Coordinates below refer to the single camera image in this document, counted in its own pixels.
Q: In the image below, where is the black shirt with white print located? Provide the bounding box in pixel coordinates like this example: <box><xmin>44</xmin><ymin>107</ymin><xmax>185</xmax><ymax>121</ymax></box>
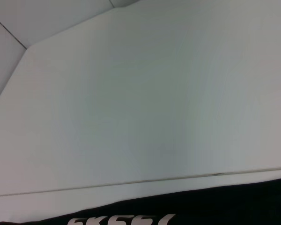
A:
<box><xmin>0</xmin><ymin>177</ymin><xmax>281</xmax><ymax>225</ymax></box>

